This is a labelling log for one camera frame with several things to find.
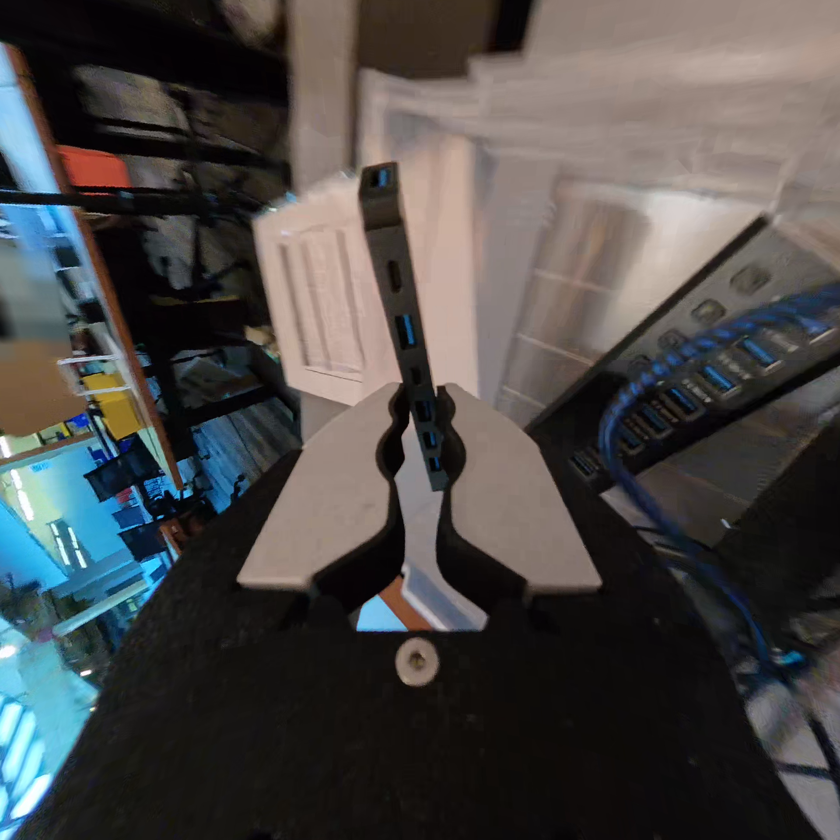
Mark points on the clear plastic bin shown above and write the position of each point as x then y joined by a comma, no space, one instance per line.
328,302

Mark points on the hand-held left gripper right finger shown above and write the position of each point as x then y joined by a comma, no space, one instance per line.
519,512

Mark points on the black usb hub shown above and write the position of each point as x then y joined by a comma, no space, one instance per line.
735,282

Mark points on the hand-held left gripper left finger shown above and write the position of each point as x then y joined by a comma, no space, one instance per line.
315,512

